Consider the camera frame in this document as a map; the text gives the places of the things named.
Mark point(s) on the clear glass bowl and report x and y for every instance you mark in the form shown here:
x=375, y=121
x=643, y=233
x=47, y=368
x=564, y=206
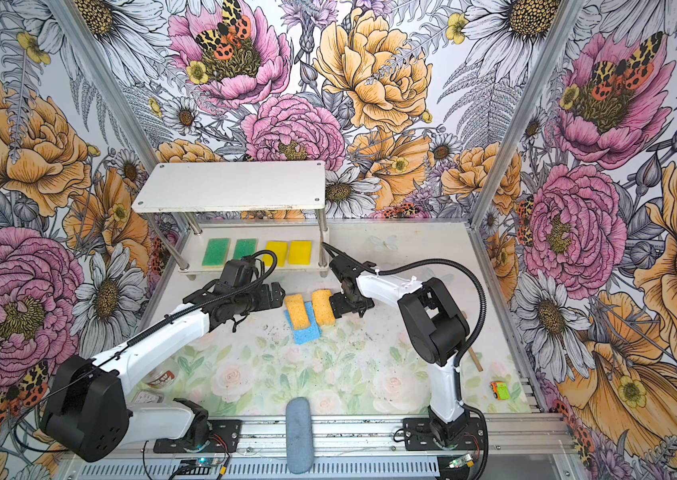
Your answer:
x=160, y=378

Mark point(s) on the green yellow sponge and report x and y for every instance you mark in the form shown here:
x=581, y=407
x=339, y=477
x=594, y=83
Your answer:
x=216, y=252
x=245, y=247

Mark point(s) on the blue cellulose sponge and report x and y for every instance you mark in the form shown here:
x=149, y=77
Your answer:
x=312, y=333

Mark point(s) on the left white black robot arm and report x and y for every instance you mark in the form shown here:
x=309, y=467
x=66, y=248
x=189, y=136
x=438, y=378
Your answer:
x=86, y=410

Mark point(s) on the small green yellow object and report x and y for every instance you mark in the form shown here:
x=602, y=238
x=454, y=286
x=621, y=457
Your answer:
x=500, y=390

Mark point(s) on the grey oval pad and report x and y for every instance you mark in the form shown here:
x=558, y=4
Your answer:
x=299, y=436

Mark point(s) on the white two-tier metal shelf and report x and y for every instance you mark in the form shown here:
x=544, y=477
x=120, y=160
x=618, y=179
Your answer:
x=270, y=201

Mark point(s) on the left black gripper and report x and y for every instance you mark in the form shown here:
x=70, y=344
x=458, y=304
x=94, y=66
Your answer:
x=265, y=303

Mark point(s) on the green circuit board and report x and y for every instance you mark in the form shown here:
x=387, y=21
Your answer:
x=204, y=466

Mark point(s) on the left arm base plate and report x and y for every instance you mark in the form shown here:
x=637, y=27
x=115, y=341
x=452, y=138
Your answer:
x=222, y=436

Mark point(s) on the small white alarm clock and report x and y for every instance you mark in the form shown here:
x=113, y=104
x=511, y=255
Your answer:
x=147, y=397

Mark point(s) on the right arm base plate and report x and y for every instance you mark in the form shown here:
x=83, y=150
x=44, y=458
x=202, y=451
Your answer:
x=430, y=434

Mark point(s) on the orange cellulose sponge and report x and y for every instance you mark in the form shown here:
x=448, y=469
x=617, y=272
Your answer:
x=296, y=310

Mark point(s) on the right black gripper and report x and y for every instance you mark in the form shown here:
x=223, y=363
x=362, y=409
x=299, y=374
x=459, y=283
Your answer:
x=339, y=306

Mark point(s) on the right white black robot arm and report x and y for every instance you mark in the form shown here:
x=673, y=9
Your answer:
x=436, y=327

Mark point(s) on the wooden mallet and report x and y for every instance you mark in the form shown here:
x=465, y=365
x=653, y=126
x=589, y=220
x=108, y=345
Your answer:
x=475, y=360

